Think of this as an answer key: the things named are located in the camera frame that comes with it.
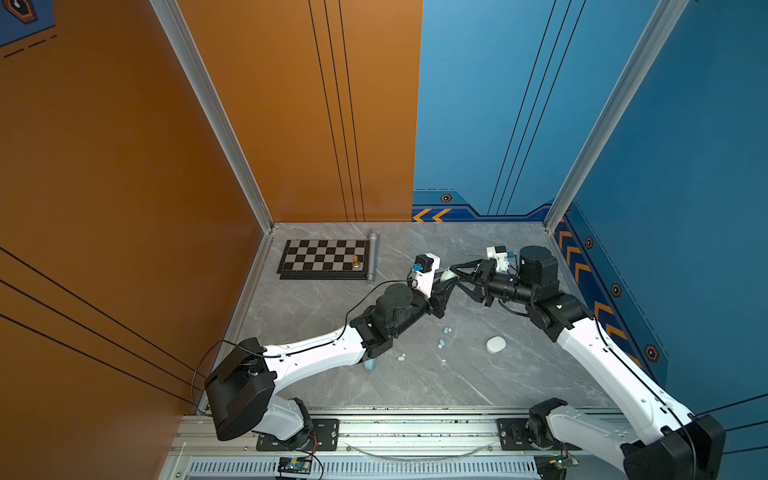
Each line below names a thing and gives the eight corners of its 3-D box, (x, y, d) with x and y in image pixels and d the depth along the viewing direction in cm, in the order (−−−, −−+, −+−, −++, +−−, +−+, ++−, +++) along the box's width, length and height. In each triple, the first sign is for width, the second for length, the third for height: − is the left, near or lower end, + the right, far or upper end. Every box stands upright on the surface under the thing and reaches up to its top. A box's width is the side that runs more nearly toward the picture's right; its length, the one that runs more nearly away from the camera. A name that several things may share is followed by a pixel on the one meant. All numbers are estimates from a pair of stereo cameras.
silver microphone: (365, 282, 104) (364, 277, 102) (368, 236, 119) (367, 230, 116) (377, 282, 104) (377, 276, 102) (379, 236, 119) (379, 230, 116)
